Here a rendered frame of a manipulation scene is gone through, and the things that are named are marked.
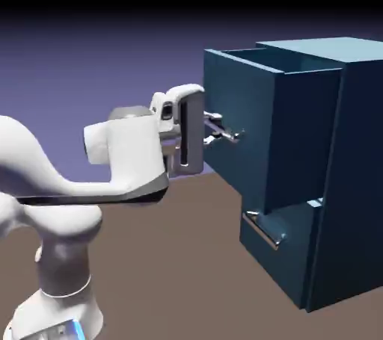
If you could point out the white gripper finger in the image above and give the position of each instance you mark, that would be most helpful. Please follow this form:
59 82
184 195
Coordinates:
213 115
211 140

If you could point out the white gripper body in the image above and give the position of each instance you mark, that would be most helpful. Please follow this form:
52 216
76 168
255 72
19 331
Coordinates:
196 136

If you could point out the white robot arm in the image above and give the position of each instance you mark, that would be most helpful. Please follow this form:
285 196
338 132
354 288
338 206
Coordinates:
131 154

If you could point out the blue cabinet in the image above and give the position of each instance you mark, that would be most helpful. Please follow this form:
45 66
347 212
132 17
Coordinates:
356 166

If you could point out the tall blue drawer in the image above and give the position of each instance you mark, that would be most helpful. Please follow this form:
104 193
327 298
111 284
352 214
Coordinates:
239 124

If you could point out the short blue drawer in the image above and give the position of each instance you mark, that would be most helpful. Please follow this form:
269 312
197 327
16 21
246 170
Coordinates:
266 259

